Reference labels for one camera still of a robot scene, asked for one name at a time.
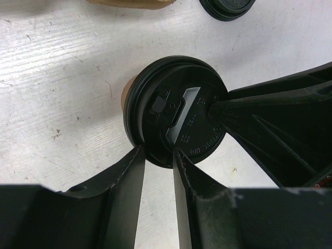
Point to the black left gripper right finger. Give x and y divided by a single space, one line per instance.
210 215

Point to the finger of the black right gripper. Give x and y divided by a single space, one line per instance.
284 125

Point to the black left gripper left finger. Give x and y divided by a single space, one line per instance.
101 212

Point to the pulp cup carrier tray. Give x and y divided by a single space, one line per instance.
134 4

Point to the black coffee lid stack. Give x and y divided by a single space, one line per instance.
226 10

